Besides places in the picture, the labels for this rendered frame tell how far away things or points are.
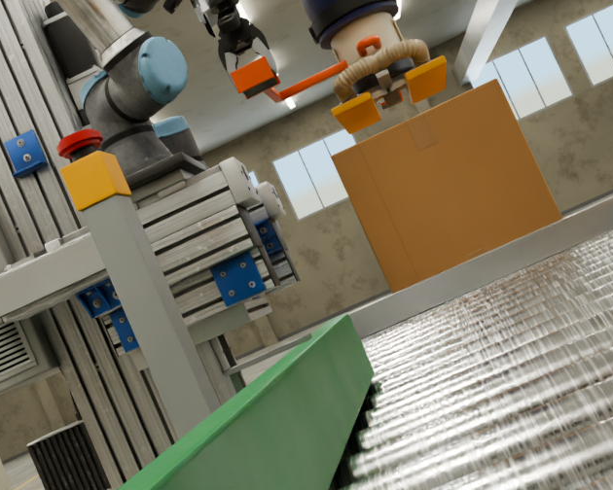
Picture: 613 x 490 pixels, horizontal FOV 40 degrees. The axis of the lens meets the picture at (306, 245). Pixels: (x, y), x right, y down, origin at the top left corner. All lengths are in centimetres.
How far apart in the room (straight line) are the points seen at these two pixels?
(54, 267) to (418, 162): 80
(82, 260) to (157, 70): 39
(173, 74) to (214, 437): 134
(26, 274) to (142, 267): 46
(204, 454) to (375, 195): 152
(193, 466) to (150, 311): 90
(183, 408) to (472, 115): 97
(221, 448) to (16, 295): 130
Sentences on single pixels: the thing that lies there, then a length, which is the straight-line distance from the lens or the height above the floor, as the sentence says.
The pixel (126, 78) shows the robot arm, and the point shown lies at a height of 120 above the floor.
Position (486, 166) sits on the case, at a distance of 188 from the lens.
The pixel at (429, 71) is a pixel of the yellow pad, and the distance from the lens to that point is 202.
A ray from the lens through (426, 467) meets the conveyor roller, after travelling 58.
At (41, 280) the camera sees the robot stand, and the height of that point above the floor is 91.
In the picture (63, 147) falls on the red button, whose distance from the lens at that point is 130.
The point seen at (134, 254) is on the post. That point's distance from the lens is 125.
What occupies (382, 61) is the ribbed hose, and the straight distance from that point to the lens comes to 200.
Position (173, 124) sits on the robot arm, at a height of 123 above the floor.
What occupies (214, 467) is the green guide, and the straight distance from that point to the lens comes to 39.
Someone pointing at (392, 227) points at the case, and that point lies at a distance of 187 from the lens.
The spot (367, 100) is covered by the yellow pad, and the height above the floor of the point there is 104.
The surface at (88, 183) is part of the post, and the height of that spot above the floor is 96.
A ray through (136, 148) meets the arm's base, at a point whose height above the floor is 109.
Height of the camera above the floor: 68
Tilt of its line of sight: 3 degrees up
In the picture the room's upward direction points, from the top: 24 degrees counter-clockwise
